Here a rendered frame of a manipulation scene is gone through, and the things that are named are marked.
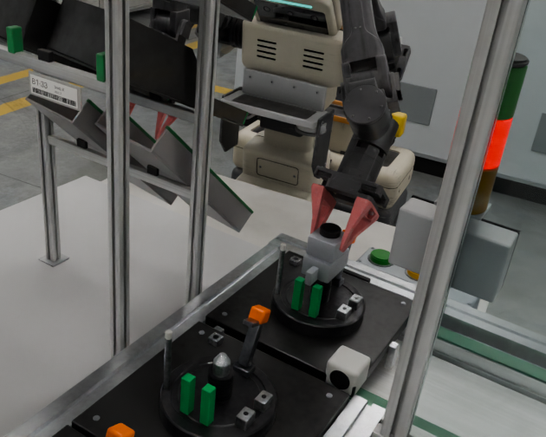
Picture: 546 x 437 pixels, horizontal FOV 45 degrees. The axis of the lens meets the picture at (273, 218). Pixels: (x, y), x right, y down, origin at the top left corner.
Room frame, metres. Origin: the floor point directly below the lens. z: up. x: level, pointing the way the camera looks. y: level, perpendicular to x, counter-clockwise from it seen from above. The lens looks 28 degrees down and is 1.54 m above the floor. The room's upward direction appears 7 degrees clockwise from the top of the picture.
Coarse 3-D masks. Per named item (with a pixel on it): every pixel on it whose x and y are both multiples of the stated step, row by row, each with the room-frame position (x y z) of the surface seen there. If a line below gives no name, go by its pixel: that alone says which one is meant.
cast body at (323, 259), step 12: (324, 228) 0.80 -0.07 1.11; (336, 228) 0.81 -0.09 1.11; (312, 240) 0.79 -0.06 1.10; (324, 240) 0.79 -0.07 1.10; (336, 240) 0.79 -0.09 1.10; (312, 252) 0.79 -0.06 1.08; (324, 252) 0.78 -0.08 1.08; (336, 252) 0.78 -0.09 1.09; (348, 252) 0.82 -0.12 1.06; (312, 264) 0.78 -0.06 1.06; (324, 264) 0.78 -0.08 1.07; (336, 264) 0.79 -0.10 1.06; (312, 276) 0.76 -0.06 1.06; (324, 276) 0.77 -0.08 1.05
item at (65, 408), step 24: (240, 264) 0.92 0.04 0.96; (264, 264) 0.93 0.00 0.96; (216, 288) 0.85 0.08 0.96; (240, 288) 0.85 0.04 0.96; (192, 312) 0.78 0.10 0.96; (144, 336) 0.71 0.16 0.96; (120, 360) 0.66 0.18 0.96; (144, 360) 0.66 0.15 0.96; (96, 384) 0.61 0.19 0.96; (48, 408) 0.56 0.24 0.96; (72, 408) 0.56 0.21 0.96; (360, 408) 0.62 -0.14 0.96; (384, 408) 0.63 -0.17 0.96; (24, 432) 0.52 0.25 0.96; (48, 432) 0.53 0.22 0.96; (336, 432) 0.58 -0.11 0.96; (360, 432) 0.58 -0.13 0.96
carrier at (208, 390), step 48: (192, 336) 0.71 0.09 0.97; (144, 384) 0.61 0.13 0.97; (192, 384) 0.55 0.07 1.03; (240, 384) 0.61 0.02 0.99; (288, 384) 0.64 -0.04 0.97; (96, 432) 0.53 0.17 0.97; (144, 432) 0.53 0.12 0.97; (192, 432) 0.52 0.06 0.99; (240, 432) 0.53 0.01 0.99; (288, 432) 0.56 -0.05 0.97
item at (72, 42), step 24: (72, 0) 0.86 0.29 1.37; (72, 24) 0.84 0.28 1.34; (96, 24) 0.81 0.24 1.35; (48, 48) 0.85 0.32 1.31; (72, 48) 0.82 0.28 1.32; (96, 48) 0.79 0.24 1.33; (144, 48) 0.81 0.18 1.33; (168, 48) 0.84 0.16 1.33; (144, 72) 0.81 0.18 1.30; (168, 72) 0.84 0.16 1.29; (192, 72) 0.88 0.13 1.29; (168, 96) 0.84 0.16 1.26; (192, 96) 0.88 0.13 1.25; (240, 120) 0.96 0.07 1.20
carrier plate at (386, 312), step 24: (288, 264) 0.92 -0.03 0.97; (264, 288) 0.85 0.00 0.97; (360, 288) 0.88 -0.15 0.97; (216, 312) 0.77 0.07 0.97; (240, 312) 0.78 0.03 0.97; (384, 312) 0.82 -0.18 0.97; (408, 312) 0.83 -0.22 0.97; (240, 336) 0.73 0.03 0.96; (264, 336) 0.73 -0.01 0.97; (288, 336) 0.73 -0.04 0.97; (360, 336) 0.75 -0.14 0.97; (384, 336) 0.76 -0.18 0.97; (288, 360) 0.70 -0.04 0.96; (312, 360) 0.69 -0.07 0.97
